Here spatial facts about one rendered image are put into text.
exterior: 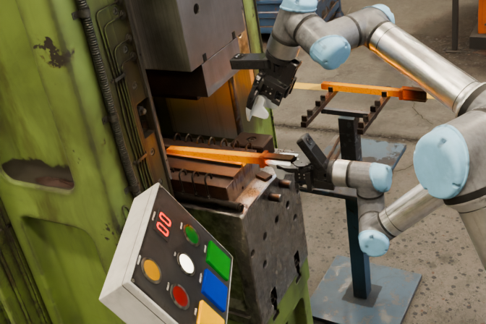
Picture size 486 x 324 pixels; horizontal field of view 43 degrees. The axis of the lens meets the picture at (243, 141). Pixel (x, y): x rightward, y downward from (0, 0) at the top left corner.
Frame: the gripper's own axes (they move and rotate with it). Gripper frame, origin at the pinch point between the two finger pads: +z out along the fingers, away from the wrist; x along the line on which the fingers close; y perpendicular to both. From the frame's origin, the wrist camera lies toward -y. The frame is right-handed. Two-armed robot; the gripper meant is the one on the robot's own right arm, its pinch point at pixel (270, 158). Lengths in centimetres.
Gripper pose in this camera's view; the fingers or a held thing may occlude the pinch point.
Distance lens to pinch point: 181.2
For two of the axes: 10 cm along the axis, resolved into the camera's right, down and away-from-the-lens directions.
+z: -8.7, -0.9, 4.8
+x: 4.6, -5.0, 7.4
